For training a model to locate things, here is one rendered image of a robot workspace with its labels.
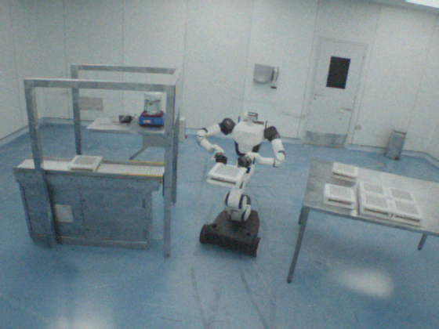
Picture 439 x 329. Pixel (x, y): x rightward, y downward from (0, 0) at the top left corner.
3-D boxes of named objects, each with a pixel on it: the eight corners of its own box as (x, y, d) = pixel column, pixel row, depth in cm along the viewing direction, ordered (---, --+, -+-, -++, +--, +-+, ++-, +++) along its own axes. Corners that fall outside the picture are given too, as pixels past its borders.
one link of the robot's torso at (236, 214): (231, 207, 340) (226, 188, 299) (249, 212, 335) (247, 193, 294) (226, 221, 333) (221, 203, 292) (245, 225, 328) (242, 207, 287)
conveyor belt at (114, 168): (165, 171, 295) (165, 167, 293) (162, 184, 272) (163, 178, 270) (26, 164, 282) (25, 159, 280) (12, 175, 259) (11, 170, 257)
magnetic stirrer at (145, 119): (165, 120, 277) (165, 110, 274) (162, 127, 258) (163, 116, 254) (143, 118, 275) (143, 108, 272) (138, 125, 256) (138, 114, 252)
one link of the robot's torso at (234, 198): (225, 207, 304) (237, 164, 323) (242, 211, 299) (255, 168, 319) (223, 201, 290) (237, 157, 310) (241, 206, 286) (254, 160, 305)
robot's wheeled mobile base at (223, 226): (221, 213, 374) (224, 188, 361) (265, 223, 362) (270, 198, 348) (201, 244, 318) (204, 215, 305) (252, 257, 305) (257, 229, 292)
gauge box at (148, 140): (168, 143, 289) (168, 122, 282) (167, 147, 280) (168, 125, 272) (144, 142, 287) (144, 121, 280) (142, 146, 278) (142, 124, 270)
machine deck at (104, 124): (168, 123, 282) (169, 119, 280) (165, 137, 247) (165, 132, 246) (99, 120, 276) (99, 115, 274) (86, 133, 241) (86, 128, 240)
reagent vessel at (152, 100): (162, 110, 270) (163, 88, 263) (160, 115, 256) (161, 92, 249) (144, 110, 269) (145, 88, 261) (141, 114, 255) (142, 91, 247)
